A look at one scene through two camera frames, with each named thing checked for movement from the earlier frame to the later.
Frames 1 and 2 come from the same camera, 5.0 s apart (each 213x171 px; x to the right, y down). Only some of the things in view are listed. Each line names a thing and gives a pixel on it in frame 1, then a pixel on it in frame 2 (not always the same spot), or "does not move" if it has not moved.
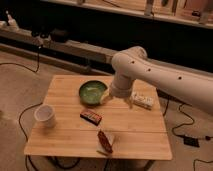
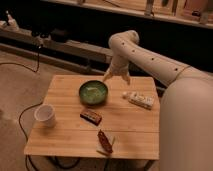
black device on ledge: (59, 36) does not move
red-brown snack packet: (105, 141) does not move
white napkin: (100, 147) does not move
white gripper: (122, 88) to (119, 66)
